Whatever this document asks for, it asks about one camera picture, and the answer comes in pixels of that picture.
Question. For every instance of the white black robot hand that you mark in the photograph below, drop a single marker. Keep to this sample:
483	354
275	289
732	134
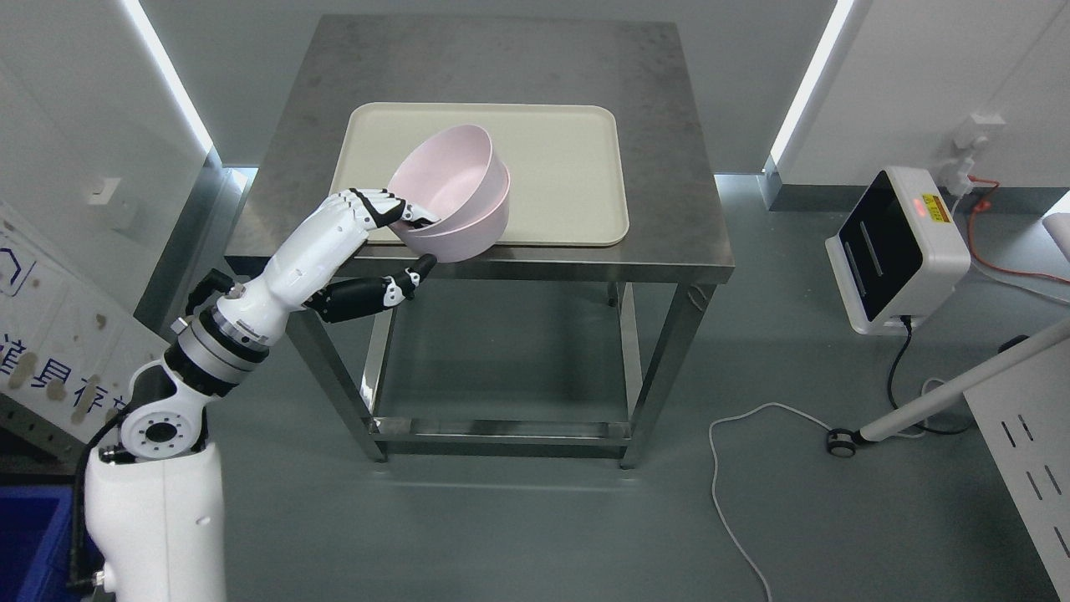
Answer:
312	254

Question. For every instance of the pink bowl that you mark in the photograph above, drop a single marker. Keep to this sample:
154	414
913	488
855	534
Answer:
455	175
461	243

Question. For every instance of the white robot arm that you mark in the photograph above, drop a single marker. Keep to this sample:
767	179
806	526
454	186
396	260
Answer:
148	518

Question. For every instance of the white sign with blue text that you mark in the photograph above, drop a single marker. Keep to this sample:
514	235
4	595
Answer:
69	351

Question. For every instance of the stainless steel table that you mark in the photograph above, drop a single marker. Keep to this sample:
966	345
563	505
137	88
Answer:
662	274

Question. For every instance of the beige plastic tray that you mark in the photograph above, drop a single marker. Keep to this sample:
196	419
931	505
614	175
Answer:
567	181

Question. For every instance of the blue bin lower left corner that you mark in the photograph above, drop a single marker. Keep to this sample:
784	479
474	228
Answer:
35	522

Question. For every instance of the white stand leg with caster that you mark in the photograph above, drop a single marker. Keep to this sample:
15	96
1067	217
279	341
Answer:
842	442

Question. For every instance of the white black charging device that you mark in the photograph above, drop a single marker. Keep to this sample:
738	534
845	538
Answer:
898	255

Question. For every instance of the white perforated panel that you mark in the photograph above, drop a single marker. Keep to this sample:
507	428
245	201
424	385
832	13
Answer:
1023	414

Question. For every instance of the white wall socket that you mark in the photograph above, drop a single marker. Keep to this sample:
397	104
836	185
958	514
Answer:
972	136

